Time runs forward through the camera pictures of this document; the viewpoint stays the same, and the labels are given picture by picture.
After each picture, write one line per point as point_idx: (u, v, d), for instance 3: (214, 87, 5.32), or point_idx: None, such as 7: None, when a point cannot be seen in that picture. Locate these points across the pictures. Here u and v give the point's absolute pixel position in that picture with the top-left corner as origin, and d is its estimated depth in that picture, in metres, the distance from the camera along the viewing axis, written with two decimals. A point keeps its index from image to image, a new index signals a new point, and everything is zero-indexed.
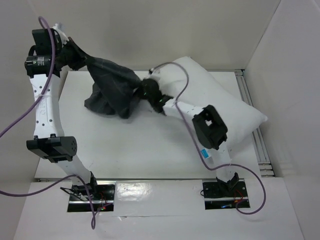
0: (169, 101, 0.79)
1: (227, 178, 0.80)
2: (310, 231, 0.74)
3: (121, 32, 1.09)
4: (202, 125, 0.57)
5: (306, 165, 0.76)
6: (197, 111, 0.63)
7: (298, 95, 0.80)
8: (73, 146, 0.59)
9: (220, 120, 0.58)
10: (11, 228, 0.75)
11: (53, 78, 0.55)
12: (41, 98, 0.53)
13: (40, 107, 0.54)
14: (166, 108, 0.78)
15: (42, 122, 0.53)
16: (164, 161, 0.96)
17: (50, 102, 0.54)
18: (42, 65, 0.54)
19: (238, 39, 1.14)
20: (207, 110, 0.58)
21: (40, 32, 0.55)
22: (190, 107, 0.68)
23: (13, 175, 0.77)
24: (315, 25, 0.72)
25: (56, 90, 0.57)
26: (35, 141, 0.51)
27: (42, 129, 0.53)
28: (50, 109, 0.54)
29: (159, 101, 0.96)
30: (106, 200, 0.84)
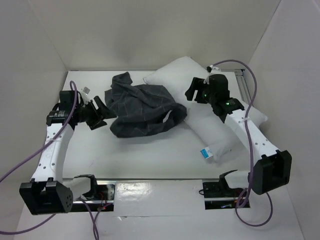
0: (236, 110, 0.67)
1: (233, 184, 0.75)
2: (310, 231, 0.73)
3: (122, 32, 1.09)
4: (269, 171, 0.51)
5: (305, 165, 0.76)
6: (270, 152, 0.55)
7: (298, 95, 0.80)
8: (68, 201, 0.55)
9: (286, 173, 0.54)
10: (11, 228, 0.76)
11: (66, 129, 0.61)
12: (52, 142, 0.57)
13: (47, 150, 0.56)
14: (230, 119, 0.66)
15: (43, 165, 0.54)
16: (164, 162, 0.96)
17: (58, 147, 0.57)
18: (61, 117, 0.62)
19: (238, 39, 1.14)
20: (279, 156, 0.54)
21: (66, 93, 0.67)
22: (261, 139, 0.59)
23: (13, 175, 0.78)
24: (315, 25, 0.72)
25: (66, 142, 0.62)
26: (31, 183, 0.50)
27: (42, 171, 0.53)
28: (56, 153, 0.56)
29: (225, 104, 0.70)
30: (106, 200, 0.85)
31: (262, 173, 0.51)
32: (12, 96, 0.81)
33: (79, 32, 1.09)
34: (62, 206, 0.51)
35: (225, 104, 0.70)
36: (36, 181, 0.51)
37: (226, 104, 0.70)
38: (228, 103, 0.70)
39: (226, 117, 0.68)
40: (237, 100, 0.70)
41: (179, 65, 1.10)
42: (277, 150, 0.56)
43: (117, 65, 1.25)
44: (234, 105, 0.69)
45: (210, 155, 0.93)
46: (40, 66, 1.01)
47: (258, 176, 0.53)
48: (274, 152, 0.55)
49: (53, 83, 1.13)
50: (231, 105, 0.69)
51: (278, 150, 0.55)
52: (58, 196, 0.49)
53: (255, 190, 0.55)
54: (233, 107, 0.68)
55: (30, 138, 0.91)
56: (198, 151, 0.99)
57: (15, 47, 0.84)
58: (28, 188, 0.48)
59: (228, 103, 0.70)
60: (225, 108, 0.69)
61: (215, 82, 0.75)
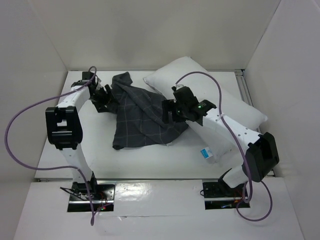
0: (210, 110, 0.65)
1: (234, 184, 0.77)
2: (311, 231, 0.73)
3: (122, 32, 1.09)
4: (259, 157, 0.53)
5: (305, 165, 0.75)
6: (253, 139, 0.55)
7: (298, 95, 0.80)
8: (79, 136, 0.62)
9: (274, 152, 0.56)
10: (11, 228, 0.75)
11: (84, 90, 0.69)
12: (74, 92, 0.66)
13: (70, 95, 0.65)
14: (207, 120, 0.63)
15: (66, 100, 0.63)
16: (164, 162, 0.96)
17: (79, 95, 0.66)
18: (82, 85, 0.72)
19: (238, 39, 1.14)
20: (263, 139, 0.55)
21: (88, 73, 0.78)
22: (242, 130, 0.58)
23: (13, 175, 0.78)
24: (315, 25, 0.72)
25: (83, 98, 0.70)
26: (53, 107, 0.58)
27: (63, 103, 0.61)
28: (77, 96, 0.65)
29: (197, 107, 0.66)
30: (106, 200, 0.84)
31: (253, 161, 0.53)
32: (12, 96, 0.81)
33: (79, 32, 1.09)
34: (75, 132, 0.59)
35: (197, 107, 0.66)
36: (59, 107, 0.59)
37: (198, 107, 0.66)
38: (200, 107, 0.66)
39: (201, 119, 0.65)
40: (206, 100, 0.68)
41: (179, 64, 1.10)
42: (259, 134, 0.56)
43: (116, 65, 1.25)
44: (206, 107, 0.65)
45: (210, 155, 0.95)
46: (40, 65, 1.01)
47: (251, 166, 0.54)
48: (257, 137, 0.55)
49: (53, 83, 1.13)
50: (203, 107, 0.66)
51: (260, 134, 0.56)
52: (73, 117, 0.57)
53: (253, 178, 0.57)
54: (206, 109, 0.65)
55: (30, 138, 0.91)
56: (198, 152, 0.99)
57: (15, 47, 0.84)
58: (50, 110, 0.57)
59: (200, 106, 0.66)
60: (199, 112, 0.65)
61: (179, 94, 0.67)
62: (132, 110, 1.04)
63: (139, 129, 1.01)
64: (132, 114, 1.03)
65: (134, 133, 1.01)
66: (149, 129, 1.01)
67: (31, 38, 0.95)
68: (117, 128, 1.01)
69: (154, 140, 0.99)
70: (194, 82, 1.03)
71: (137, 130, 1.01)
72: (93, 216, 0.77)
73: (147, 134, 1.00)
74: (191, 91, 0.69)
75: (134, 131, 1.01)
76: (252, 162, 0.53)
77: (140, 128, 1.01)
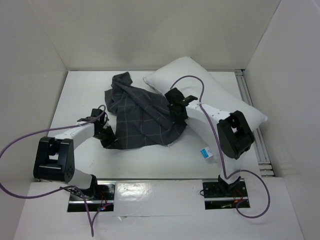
0: (192, 101, 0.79)
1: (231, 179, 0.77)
2: (310, 231, 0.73)
3: (122, 32, 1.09)
4: (229, 132, 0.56)
5: (305, 165, 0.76)
6: (224, 116, 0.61)
7: (298, 95, 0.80)
8: (68, 172, 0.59)
9: (247, 130, 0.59)
10: (11, 228, 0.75)
11: (89, 126, 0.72)
12: (77, 126, 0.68)
13: (72, 128, 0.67)
14: (190, 109, 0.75)
15: (65, 132, 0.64)
16: (164, 162, 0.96)
17: (81, 130, 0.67)
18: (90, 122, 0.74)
19: (238, 39, 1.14)
20: (233, 116, 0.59)
21: (97, 110, 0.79)
22: (215, 111, 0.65)
23: (13, 175, 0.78)
24: (315, 25, 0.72)
25: (85, 134, 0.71)
26: (49, 137, 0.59)
27: (62, 136, 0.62)
28: (77, 132, 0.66)
29: (182, 101, 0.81)
30: (106, 200, 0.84)
31: (225, 136, 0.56)
32: (12, 96, 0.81)
33: (79, 32, 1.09)
34: (63, 167, 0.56)
35: (181, 100, 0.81)
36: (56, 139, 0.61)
37: (183, 101, 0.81)
38: (184, 100, 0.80)
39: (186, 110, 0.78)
40: (192, 96, 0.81)
41: (179, 65, 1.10)
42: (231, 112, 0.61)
43: (116, 65, 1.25)
44: (189, 100, 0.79)
45: (210, 155, 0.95)
46: (40, 65, 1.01)
47: (224, 141, 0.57)
48: (228, 115, 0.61)
49: (53, 83, 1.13)
50: (186, 100, 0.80)
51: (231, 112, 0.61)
52: (67, 150, 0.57)
53: (231, 155, 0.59)
54: (189, 101, 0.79)
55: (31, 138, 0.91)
56: (198, 152, 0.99)
57: (15, 46, 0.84)
58: (45, 139, 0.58)
59: (184, 99, 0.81)
60: (183, 103, 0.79)
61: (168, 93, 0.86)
62: (132, 110, 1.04)
63: (139, 129, 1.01)
64: (132, 114, 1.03)
65: (135, 133, 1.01)
66: (149, 129, 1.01)
67: (31, 38, 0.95)
68: (117, 128, 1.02)
69: (155, 141, 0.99)
70: (194, 81, 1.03)
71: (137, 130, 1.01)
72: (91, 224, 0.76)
73: (147, 135, 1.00)
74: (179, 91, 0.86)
75: (135, 131, 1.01)
76: (223, 135, 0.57)
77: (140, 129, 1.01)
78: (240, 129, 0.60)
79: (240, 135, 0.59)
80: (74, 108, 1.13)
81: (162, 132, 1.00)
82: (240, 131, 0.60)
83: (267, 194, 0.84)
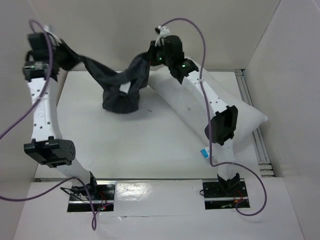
0: (192, 72, 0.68)
1: (227, 176, 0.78)
2: (311, 231, 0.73)
3: (121, 32, 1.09)
4: (220, 125, 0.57)
5: (305, 165, 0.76)
6: (221, 108, 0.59)
7: (298, 95, 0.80)
8: (71, 150, 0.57)
9: (234, 123, 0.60)
10: (11, 228, 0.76)
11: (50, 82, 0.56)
12: (38, 101, 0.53)
13: (38, 110, 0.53)
14: (188, 81, 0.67)
15: (37, 123, 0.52)
16: (164, 162, 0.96)
17: (48, 104, 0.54)
18: (39, 69, 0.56)
19: (238, 39, 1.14)
20: (228, 110, 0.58)
21: (36, 35, 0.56)
22: (214, 98, 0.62)
23: (13, 174, 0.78)
24: (315, 25, 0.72)
25: (54, 95, 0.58)
26: (34, 145, 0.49)
27: (40, 132, 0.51)
28: (48, 111, 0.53)
29: (181, 66, 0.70)
30: (106, 200, 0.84)
31: (215, 127, 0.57)
32: (12, 96, 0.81)
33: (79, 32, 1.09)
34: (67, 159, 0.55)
35: (181, 66, 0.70)
36: (37, 141, 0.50)
37: (182, 66, 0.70)
38: (184, 66, 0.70)
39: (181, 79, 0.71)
40: (192, 63, 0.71)
41: None
42: (227, 105, 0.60)
43: (116, 65, 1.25)
44: (189, 67, 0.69)
45: (210, 155, 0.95)
46: None
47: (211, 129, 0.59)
48: (224, 109, 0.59)
49: None
50: (186, 67, 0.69)
51: (228, 106, 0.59)
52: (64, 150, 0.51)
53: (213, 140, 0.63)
54: (188, 69, 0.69)
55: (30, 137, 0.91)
56: (198, 152, 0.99)
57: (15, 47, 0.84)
58: (31, 146, 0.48)
59: (184, 65, 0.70)
60: (182, 70, 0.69)
61: (169, 45, 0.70)
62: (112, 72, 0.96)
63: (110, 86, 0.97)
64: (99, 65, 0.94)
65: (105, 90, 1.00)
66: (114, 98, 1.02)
67: None
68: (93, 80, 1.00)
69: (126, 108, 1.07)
70: None
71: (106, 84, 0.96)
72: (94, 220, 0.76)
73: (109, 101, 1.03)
74: (180, 44, 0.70)
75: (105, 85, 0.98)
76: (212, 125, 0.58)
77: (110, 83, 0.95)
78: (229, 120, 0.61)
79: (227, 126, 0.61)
80: (74, 108, 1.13)
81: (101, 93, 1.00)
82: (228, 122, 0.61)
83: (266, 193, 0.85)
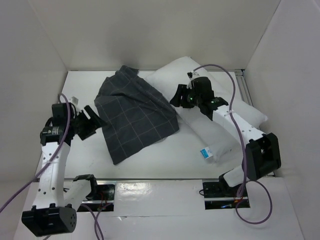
0: (222, 106, 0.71)
1: (234, 182, 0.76)
2: (311, 231, 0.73)
3: (122, 32, 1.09)
4: (258, 153, 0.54)
5: (305, 164, 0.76)
6: (256, 136, 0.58)
7: (298, 96, 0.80)
8: (72, 221, 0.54)
9: (276, 155, 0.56)
10: (11, 228, 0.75)
11: (62, 149, 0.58)
12: (48, 165, 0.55)
13: (45, 174, 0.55)
14: (217, 114, 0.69)
15: (41, 189, 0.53)
16: (164, 162, 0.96)
17: (57, 169, 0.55)
18: (56, 134, 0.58)
19: (238, 39, 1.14)
20: (266, 139, 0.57)
21: (60, 106, 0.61)
22: (247, 127, 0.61)
23: (13, 175, 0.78)
24: (315, 26, 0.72)
25: (64, 159, 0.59)
26: (31, 212, 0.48)
27: (42, 198, 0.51)
28: (54, 175, 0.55)
29: (210, 103, 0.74)
30: (106, 200, 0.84)
31: (251, 156, 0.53)
32: (12, 96, 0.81)
33: (79, 32, 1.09)
34: (65, 227, 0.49)
35: (210, 102, 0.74)
36: (37, 208, 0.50)
37: (212, 103, 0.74)
38: (213, 102, 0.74)
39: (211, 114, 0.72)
40: (222, 100, 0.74)
41: (178, 65, 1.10)
42: (263, 133, 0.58)
43: (116, 65, 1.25)
44: (218, 103, 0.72)
45: (210, 156, 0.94)
46: (40, 66, 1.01)
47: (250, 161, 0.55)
48: (261, 136, 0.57)
49: (53, 83, 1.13)
50: (216, 103, 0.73)
51: (264, 134, 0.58)
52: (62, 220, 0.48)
53: (249, 175, 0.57)
54: (218, 104, 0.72)
55: (30, 138, 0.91)
56: (198, 152, 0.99)
57: (15, 47, 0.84)
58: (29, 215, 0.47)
59: (213, 101, 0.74)
60: (211, 106, 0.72)
61: (198, 84, 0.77)
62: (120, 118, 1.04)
63: (134, 133, 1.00)
64: (98, 101, 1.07)
65: (109, 149, 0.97)
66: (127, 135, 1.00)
67: (31, 38, 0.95)
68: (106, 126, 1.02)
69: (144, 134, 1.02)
70: None
71: (136, 140, 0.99)
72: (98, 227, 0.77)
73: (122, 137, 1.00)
74: (209, 83, 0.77)
75: (127, 136, 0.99)
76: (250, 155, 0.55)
77: (136, 147, 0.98)
78: (268, 152, 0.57)
79: (267, 159, 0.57)
80: None
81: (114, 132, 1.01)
82: (268, 154, 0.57)
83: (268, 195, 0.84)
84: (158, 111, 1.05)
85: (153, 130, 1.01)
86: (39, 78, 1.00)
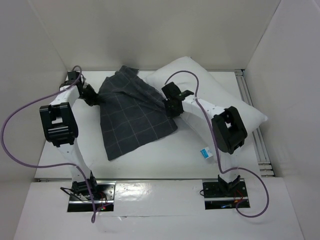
0: (188, 96, 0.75)
1: (230, 178, 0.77)
2: (311, 231, 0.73)
3: (122, 32, 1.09)
4: (221, 125, 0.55)
5: (305, 164, 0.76)
6: (218, 111, 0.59)
7: (298, 95, 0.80)
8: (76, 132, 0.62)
9: (240, 125, 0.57)
10: (11, 228, 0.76)
11: (74, 88, 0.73)
12: (63, 90, 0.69)
13: (60, 94, 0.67)
14: (185, 103, 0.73)
15: (57, 99, 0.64)
16: (164, 162, 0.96)
17: (69, 93, 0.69)
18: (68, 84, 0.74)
19: (238, 39, 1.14)
20: (227, 112, 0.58)
21: (73, 72, 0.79)
22: (211, 106, 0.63)
23: (13, 175, 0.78)
24: (315, 26, 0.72)
25: (74, 98, 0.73)
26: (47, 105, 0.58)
27: (57, 102, 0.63)
28: (67, 94, 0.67)
29: (178, 95, 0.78)
30: (106, 200, 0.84)
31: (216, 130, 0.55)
32: (12, 97, 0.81)
33: (79, 32, 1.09)
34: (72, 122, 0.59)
35: (177, 95, 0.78)
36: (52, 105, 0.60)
37: (179, 95, 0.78)
38: (180, 94, 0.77)
39: (182, 105, 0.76)
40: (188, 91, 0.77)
41: (178, 64, 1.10)
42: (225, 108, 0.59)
43: (116, 65, 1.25)
44: (185, 94, 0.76)
45: (210, 155, 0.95)
46: (40, 66, 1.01)
47: (218, 135, 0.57)
48: (222, 110, 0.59)
49: (53, 83, 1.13)
50: (182, 95, 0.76)
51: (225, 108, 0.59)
52: (67, 112, 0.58)
53: (225, 150, 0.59)
54: (185, 96, 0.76)
55: (30, 138, 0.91)
56: (198, 152, 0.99)
57: (15, 47, 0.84)
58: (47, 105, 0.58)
59: (180, 94, 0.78)
60: (179, 98, 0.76)
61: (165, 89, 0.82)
62: (118, 115, 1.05)
63: (131, 131, 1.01)
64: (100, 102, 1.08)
65: (106, 145, 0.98)
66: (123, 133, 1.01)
67: (31, 39, 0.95)
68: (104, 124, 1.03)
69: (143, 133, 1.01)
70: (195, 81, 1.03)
71: (133, 138, 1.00)
72: (94, 215, 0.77)
73: (119, 135, 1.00)
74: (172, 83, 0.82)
75: (125, 134, 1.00)
76: (216, 130, 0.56)
77: (132, 144, 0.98)
78: (234, 125, 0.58)
79: (233, 131, 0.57)
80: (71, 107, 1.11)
81: (110, 130, 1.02)
82: (234, 126, 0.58)
83: (267, 193, 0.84)
84: (157, 110, 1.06)
85: (151, 129, 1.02)
86: (39, 78, 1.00)
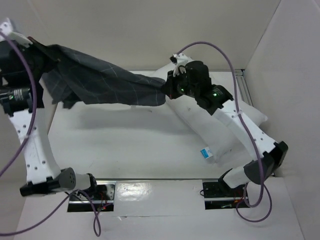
0: (227, 102, 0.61)
1: (235, 184, 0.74)
2: (311, 231, 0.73)
3: (121, 32, 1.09)
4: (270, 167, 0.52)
5: (305, 164, 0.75)
6: (269, 147, 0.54)
7: (298, 95, 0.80)
8: (71, 177, 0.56)
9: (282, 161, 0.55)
10: (11, 227, 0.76)
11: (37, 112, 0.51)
12: (29, 139, 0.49)
13: (28, 149, 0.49)
14: (222, 114, 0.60)
15: (31, 165, 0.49)
16: (164, 162, 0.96)
17: (39, 141, 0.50)
18: (20, 99, 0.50)
19: (238, 39, 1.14)
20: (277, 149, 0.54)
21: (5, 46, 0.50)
22: (258, 135, 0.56)
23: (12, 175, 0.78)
24: (315, 25, 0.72)
25: (43, 124, 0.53)
26: (28, 187, 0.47)
27: (36, 174, 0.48)
28: (40, 149, 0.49)
29: (212, 94, 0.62)
30: (106, 200, 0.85)
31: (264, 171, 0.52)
32: None
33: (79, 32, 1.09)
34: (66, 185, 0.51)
35: (211, 94, 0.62)
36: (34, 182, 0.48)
37: (213, 95, 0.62)
38: (216, 95, 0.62)
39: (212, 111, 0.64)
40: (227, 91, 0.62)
41: None
42: (275, 142, 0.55)
43: None
44: (222, 96, 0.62)
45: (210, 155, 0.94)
46: None
47: None
48: (273, 146, 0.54)
49: None
50: (218, 96, 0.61)
51: (276, 143, 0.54)
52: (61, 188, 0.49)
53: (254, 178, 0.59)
54: (221, 99, 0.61)
55: None
56: (198, 152, 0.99)
57: None
58: (29, 190, 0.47)
59: (215, 94, 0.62)
60: (213, 100, 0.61)
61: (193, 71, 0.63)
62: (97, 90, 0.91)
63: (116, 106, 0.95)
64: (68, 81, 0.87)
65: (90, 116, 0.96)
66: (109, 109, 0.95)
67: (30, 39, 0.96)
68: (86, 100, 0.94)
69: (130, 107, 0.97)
70: None
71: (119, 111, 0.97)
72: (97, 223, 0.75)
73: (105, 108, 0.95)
74: (205, 69, 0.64)
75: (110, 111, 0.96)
76: None
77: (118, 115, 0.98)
78: None
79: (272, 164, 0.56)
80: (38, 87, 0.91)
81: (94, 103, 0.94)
82: None
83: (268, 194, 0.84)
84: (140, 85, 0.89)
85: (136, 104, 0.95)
86: None
